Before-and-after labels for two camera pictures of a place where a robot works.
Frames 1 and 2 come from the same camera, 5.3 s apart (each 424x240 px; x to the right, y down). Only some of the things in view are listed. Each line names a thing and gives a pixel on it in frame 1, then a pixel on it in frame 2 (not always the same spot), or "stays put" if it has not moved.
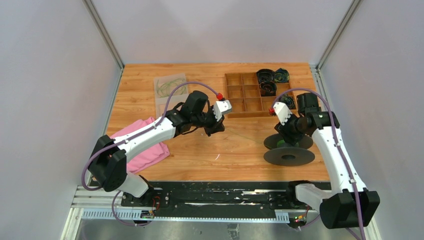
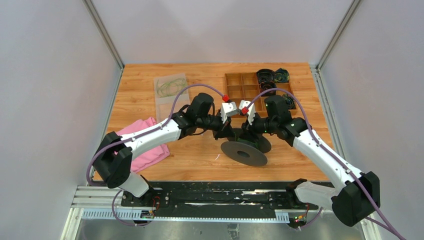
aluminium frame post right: (316, 69) stays put
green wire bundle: (281, 143) to (245, 141)
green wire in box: (165, 90) stays put
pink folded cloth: (151, 157) stays put
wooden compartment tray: (244, 96) stays put
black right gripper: (288, 136) to (248, 131)
